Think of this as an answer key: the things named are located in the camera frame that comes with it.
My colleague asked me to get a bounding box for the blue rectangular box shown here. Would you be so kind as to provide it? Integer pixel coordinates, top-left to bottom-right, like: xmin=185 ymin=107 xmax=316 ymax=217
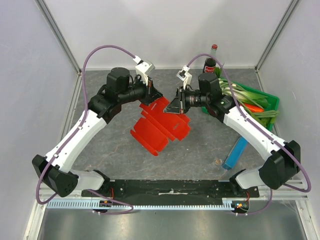
xmin=222 ymin=136 xmax=248 ymax=171

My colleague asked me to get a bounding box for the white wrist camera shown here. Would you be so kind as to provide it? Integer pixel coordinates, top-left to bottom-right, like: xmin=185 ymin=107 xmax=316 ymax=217
xmin=133 ymin=55 xmax=156 ymax=86
xmin=176 ymin=65 xmax=192 ymax=90

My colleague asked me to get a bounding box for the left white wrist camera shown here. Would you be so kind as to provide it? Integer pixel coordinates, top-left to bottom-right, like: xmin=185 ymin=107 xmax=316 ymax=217
xmin=133 ymin=55 xmax=156 ymax=86

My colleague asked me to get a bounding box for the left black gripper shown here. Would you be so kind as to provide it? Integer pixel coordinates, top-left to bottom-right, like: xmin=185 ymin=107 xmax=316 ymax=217
xmin=119 ymin=75 xmax=164 ymax=107

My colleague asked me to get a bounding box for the light blue slotted cable duct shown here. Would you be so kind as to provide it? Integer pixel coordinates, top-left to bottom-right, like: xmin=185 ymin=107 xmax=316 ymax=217
xmin=47 ymin=199 xmax=234 ymax=211

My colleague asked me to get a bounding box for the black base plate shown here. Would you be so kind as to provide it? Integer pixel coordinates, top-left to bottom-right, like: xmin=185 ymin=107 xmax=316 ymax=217
xmin=97 ymin=179 xmax=260 ymax=206

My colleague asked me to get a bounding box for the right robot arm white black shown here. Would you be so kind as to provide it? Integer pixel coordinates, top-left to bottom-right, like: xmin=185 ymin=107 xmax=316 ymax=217
xmin=164 ymin=70 xmax=301 ymax=197

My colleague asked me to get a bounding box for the green plastic crate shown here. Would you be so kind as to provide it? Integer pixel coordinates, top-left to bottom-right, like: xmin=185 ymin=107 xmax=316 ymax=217
xmin=201 ymin=82 xmax=280 ymax=133

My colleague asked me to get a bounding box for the cola glass bottle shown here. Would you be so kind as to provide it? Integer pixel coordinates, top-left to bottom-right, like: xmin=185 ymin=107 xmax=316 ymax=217
xmin=202 ymin=44 xmax=218 ymax=73

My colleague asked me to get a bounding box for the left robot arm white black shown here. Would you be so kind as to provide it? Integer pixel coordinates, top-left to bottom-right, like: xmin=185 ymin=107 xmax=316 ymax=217
xmin=32 ymin=64 xmax=163 ymax=197

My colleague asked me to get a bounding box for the purple cable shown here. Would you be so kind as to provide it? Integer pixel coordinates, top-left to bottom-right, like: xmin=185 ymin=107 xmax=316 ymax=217
xmin=186 ymin=53 xmax=312 ymax=217
xmin=36 ymin=44 xmax=134 ymax=216

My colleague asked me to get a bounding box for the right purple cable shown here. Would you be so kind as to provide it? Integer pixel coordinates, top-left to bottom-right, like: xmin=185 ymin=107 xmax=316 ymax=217
xmin=186 ymin=53 xmax=312 ymax=217

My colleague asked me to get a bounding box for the red paper box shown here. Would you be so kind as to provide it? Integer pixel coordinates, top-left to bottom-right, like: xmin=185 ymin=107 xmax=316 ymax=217
xmin=130 ymin=97 xmax=191 ymax=156

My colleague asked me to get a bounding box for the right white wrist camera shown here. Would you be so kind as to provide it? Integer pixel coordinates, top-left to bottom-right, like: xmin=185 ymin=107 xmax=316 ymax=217
xmin=176 ymin=65 xmax=192 ymax=90

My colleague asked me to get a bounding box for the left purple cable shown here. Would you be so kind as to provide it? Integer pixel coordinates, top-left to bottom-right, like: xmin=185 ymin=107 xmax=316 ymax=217
xmin=36 ymin=44 xmax=134 ymax=216

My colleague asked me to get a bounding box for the leek with green leaves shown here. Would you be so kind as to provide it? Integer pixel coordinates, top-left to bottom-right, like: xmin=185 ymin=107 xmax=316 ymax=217
xmin=219 ymin=78 xmax=269 ymax=109

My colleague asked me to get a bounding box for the orange carrot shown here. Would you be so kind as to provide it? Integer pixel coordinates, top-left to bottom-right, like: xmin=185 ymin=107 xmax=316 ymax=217
xmin=243 ymin=103 xmax=265 ymax=113

